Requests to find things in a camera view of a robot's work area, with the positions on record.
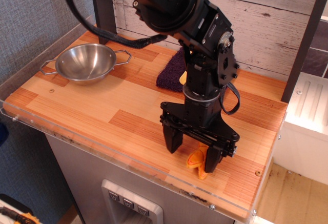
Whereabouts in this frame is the white toy sink unit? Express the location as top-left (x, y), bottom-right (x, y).
top-left (273, 73), bottom-right (327, 184)

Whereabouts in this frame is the dark upright post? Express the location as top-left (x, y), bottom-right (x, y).
top-left (93, 0), bottom-right (117, 34)
top-left (281, 0), bottom-right (327, 103)

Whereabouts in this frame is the yellow scrub brush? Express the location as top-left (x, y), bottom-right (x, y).
top-left (179, 71), bottom-right (187, 85)

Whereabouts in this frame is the steel two-handled pan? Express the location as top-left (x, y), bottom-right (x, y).
top-left (39, 43), bottom-right (132, 85)

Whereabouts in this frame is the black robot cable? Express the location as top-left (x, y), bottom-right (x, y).
top-left (58, 0), bottom-right (169, 49)

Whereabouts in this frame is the dark right upright post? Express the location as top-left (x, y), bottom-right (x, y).
top-left (281, 0), bottom-right (327, 103)

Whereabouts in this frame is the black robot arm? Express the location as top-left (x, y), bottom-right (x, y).
top-left (134, 0), bottom-right (240, 173)

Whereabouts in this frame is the silver dispenser button panel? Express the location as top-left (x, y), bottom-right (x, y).
top-left (101, 179), bottom-right (164, 223)

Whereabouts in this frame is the grey toy fridge cabinet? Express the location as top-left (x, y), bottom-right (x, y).
top-left (46, 135), bottom-right (234, 223)

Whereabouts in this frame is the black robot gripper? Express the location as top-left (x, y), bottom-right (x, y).
top-left (160, 98), bottom-right (240, 173)

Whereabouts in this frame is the clear acrylic edge guard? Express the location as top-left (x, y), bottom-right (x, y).
top-left (3, 94), bottom-right (287, 223)

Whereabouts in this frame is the orange object bottom left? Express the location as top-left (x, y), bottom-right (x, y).
top-left (1, 207), bottom-right (40, 224)

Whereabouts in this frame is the purple folded towel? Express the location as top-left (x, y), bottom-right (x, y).
top-left (156, 48), bottom-right (186, 92)

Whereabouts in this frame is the dark left upright post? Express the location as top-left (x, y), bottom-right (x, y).
top-left (93, 0), bottom-right (117, 34)

